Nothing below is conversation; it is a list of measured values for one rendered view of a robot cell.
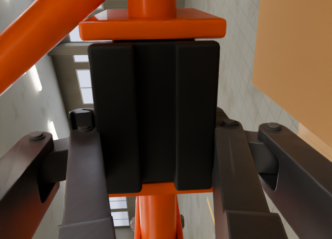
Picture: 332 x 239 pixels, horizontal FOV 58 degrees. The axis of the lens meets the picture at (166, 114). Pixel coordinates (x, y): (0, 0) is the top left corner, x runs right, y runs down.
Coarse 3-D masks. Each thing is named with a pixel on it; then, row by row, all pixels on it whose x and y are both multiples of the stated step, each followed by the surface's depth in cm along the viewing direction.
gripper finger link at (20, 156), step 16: (16, 144) 12; (32, 144) 12; (48, 144) 12; (0, 160) 10; (16, 160) 10; (32, 160) 10; (0, 176) 9; (16, 176) 9; (32, 176) 10; (0, 192) 9; (16, 192) 9; (32, 192) 10; (48, 192) 12; (0, 208) 8; (16, 208) 9; (32, 208) 10; (0, 224) 8; (16, 224) 9; (32, 224) 10
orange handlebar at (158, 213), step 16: (128, 0) 13; (144, 0) 12; (160, 0) 12; (128, 16) 13; (144, 16) 13; (160, 16) 13; (144, 208) 17; (160, 208) 16; (176, 208) 20; (144, 224) 17; (160, 224) 17; (176, 224) 19
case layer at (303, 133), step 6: (300, 126) 105; (300, 132) 105; (306, 132) 102; (306, 138) 102; (312, 138) 98; (318, 138) 94; (312, 144) 98; (318, 144) 95; (324, 144) 91; (318, 150) 95; (324, 150) 91; (330, 150) 88; (324, 156) 92; (330, 156) 89
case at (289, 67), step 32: (288, 0) 28; (320, 0) 23; (288, 32) 28; (320, 32) 23; (256, 64) 36; (288, 64) 28; (320, 64) 23; (288, 96) 28; (320, 96) 23; (320, 128) 23
